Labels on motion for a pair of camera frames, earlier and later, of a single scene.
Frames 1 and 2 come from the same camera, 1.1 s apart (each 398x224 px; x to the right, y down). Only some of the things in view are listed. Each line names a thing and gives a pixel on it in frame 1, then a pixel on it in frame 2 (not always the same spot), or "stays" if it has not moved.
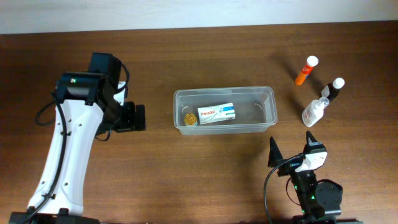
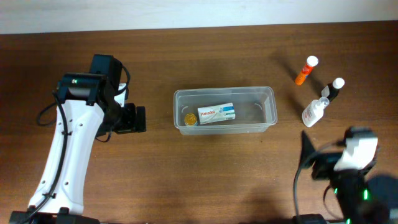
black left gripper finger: (140, 119) stays
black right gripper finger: (275, 154) to (308, 153)
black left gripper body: (114, 119) stays
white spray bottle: (314, 112) stays
